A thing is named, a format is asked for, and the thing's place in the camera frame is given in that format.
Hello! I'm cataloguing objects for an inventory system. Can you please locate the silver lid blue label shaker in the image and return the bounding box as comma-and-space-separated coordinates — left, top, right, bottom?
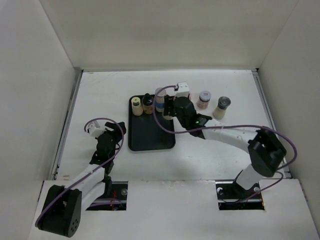
154, 87, 167, 113

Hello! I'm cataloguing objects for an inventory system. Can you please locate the purple lid spice jar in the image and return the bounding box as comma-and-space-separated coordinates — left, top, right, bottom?
197, 90, 212, 109

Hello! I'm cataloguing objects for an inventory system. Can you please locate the yellow lid spice jar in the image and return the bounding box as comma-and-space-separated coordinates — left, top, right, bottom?
131, 96, 144, 116

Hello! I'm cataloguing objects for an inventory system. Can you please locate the clear top salt grinder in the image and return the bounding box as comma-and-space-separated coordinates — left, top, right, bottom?
212, 96, 231, 120

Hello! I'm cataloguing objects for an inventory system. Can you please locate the pink lid spice jar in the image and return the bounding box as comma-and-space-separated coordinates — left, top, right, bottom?
188, 92, 193, 101

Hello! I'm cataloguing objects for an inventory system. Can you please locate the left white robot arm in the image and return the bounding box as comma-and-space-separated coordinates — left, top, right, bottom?
35, 118, 127, 238

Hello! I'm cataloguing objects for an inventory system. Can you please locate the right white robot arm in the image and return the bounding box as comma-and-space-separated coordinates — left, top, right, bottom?
164, 96, 287, 199

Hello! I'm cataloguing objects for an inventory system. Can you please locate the black plastic tray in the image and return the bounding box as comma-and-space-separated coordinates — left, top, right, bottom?
127, 95, 176, 152

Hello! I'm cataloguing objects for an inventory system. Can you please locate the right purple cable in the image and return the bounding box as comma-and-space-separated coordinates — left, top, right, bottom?
152, 84, 299, 203

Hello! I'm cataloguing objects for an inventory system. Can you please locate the purple cable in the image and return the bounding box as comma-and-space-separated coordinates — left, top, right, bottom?
152, 84, 299, 203
34, 117, 127, 229

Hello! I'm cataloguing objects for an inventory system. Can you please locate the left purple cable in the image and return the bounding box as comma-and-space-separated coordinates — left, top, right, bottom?
34, 117, 127, 229

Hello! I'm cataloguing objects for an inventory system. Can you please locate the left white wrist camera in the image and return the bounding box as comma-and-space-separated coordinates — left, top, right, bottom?
85, 120, 105, 138

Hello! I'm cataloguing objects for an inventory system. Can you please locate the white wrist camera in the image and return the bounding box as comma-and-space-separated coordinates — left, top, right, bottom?
174, 81, 190, 98
85, 120, 105, 138

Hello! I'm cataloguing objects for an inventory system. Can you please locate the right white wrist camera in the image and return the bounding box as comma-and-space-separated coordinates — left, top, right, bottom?
174, 81, 190, 98

